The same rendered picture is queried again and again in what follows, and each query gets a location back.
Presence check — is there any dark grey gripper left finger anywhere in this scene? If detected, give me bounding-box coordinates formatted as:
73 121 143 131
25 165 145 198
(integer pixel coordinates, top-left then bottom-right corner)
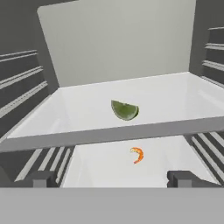
15 171 58 188

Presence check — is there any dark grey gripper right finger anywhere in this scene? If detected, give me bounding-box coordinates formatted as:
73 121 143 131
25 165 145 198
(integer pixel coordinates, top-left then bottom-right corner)
166 170 221 188

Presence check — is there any green lemon wedge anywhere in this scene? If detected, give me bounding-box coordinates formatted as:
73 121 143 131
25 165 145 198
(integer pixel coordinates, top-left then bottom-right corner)
110 99 140 122

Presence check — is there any white fridge shelf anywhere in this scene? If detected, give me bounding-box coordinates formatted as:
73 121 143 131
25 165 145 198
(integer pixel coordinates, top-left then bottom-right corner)
0 71 224 153

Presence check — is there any grey fridge interior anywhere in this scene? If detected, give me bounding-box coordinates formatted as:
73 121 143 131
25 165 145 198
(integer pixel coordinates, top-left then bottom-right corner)
0 0 224 188

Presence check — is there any orange shrimp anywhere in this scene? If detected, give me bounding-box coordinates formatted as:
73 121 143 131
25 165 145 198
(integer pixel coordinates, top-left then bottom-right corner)
129 146 144 165

